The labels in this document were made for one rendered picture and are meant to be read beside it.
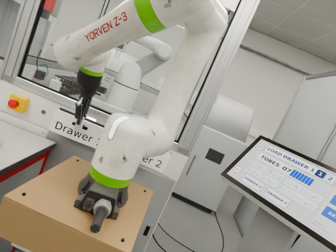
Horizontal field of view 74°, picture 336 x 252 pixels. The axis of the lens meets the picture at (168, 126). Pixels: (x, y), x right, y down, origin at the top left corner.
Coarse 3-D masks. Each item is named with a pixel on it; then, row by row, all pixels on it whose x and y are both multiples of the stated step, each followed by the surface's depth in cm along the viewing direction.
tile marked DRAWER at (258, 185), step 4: (244, 176) 100; (248, 176) 99; (252, 176) 99; (244, 180) 98; (248, 180) 98; (252, 180) 97; (256, 180) 97; (248, 184) 96; (252, 184) 96; (256, 184) 95; (260, 184) 95; (264, 184) 94; (256, 188) 94; (260, 188) 94
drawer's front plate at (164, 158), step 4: (168, 152) 116; (152, 156) 115; (156, 156) 115; (160, 156) 115; (164, 156) 115; (168, 156) 115; (144, 160) 115; (148, 160) 115; (152, 160) 115; (156, 160) 115; (160, 160) 115; (164, 160) 115; (144, 164) 115; (148, 164) 116; (152, 164) 116; (156, 164) 116; (160, 164) 116; (164, 164) 116; (152, 168) 116; (156, 168) 116; (160, 168) 116; (164, 168) 116
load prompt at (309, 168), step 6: (264, 150) 107; (270, 150) 106; (276, 150) 105; (282, 150) 104; (276, 156) 103; (282, 156) 102; (288, 156) 101; (294, 156) 100; (288, 162) 99; (294, 162) 98; (300, 162) 97; (306, 162) 96; (300, 168) 95; (306, 168) 94; (312, 168) 94; (318, 168) 93; (312, 174) 92; (318, 174) 91; (324, 174) 91; (330, 174) 90; (324, 180) 89; (330, 180) 88
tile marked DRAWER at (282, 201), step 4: (268, 188) 93; (264, 192) 92; (268, 192) 91; (272, 192) 91; (276, 192) 91; (268, 196) 90; (272, 196) 90; (276, 196) 89; (280, 196) 89; (284, 196) 89; (272, 200) 89; (276, 200) 88; (280, 200) 88; (284, 200) 87; (288, 200) 87; (280, 204) 87; (284, 204) 86; (284, 208) 85
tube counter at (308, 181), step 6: (282, 168) 98; (288, 168) 97; (288, 174) 95; (294, 174) 94; (300, 174) 93; (300, 180) 91; (306, 180) 91; (312, 180) 90; (312, 186) 88; (318, 186) 88; (324, 186) 87; (324, 192) 85
